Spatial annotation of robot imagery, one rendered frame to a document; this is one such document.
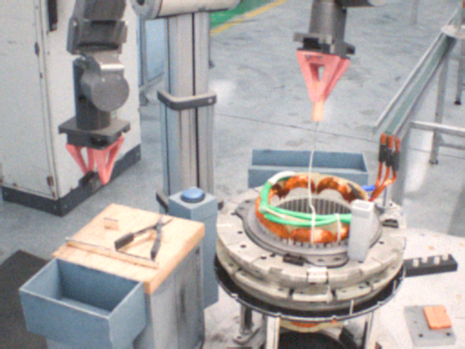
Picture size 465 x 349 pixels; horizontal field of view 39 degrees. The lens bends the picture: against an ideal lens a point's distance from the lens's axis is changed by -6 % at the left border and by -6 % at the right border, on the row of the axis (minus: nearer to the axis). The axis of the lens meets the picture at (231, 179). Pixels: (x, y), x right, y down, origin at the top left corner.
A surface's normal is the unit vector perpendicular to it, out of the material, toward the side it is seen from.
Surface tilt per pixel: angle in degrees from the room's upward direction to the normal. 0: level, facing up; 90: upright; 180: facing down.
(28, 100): 90
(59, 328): 90
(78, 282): 90
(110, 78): 91
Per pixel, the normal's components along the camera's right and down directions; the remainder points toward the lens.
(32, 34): -0.43, 0.40
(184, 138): 0.47, 0.39
